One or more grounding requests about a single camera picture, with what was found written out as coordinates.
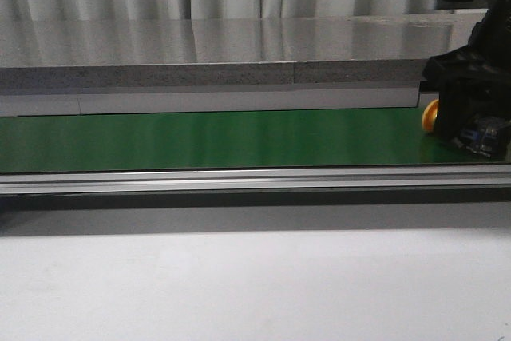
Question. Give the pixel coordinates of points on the aluminium conveyor front rail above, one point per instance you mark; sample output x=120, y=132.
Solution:
x=398, y=176

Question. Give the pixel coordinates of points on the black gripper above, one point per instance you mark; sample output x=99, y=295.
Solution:
x=474, y=80

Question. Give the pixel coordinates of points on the green conveyor belt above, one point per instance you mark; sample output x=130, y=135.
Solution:
x=222, y=140

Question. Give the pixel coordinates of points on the grey conveyor back rail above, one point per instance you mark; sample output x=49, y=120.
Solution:
x=207, y=98

